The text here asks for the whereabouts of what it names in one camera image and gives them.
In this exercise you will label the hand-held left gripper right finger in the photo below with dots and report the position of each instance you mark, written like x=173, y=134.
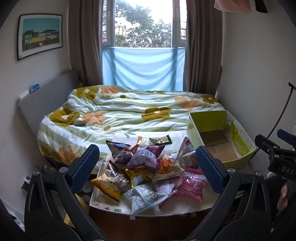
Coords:
x=209, y=169

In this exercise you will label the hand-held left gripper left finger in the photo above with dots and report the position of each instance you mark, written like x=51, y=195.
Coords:
x=84, y=166

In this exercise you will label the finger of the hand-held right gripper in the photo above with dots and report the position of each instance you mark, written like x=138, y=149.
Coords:
x=285, y=135
x=268, y=144

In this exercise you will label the green cardboard box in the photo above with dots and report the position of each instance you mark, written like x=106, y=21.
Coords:
x=240, y=136

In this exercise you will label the white orange stick snack bag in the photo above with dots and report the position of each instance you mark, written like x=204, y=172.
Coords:
x=167, y=167

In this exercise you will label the gold checkered snack bag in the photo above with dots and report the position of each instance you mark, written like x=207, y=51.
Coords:
x=138, y=178

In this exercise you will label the pile of snack packets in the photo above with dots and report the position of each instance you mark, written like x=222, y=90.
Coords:
x=144, y=157

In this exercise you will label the person's right hand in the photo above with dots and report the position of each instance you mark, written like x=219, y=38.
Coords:
x=282, y=198

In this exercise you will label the cream floral tablecloth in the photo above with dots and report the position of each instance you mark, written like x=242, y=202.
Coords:
x=208, y=197

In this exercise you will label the yellow plastic object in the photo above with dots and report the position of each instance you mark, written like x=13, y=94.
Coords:
x=82, y=204

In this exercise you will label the dark green snack bag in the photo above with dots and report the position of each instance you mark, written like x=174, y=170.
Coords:
x=164, y=140

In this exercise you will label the floral blanket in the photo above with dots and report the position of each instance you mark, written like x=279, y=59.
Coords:
x=115, y=109

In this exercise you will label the grey headboard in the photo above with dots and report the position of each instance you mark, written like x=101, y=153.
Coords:
x=46, y=97

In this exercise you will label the light blue cloth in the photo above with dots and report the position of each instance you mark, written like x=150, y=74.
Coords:
x=143, y=67

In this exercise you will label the brown curtain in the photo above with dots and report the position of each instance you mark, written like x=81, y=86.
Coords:
x=85, y=41
x=203, y=46

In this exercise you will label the black hanging object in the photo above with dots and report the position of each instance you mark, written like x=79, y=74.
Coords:
x=261, y=5

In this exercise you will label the pink cloth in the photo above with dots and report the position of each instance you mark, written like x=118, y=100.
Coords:
x=231, y=5

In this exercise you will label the tree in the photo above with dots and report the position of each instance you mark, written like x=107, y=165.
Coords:
x=138, y=27

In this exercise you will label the framed wall picture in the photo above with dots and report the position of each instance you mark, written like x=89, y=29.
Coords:
x=40, y=36

